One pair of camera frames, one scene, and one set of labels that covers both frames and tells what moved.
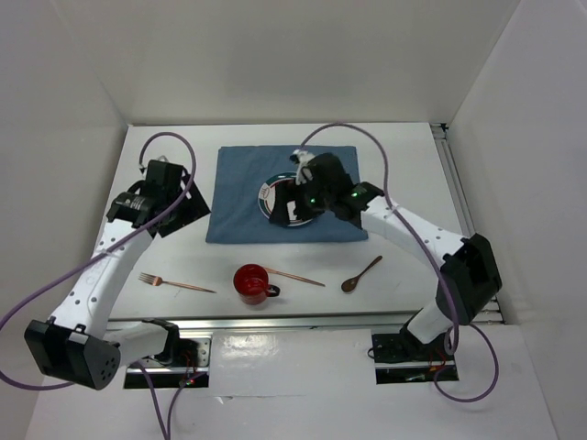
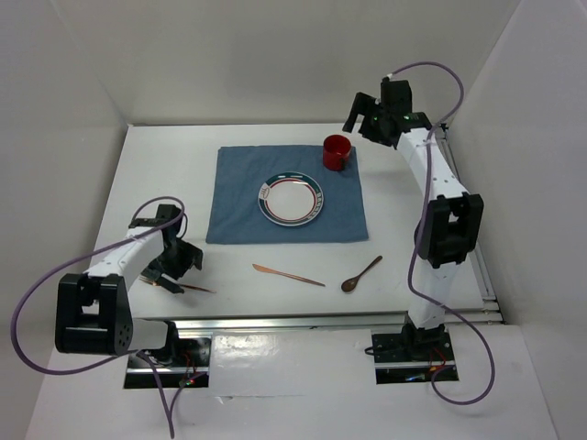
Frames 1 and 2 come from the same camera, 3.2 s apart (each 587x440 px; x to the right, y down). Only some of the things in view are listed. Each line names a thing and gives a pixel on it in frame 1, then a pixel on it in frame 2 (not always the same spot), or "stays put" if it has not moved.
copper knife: [293, 277] stays put
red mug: [251, 283] to [336, 151]
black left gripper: [194, 208] to [189, 255]
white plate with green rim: [266, 199] stays put
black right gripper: [284, 192] to [366, 104]
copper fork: [158, 280] stays put
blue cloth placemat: [236, 214] stays put
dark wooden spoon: [349, 284] stays put
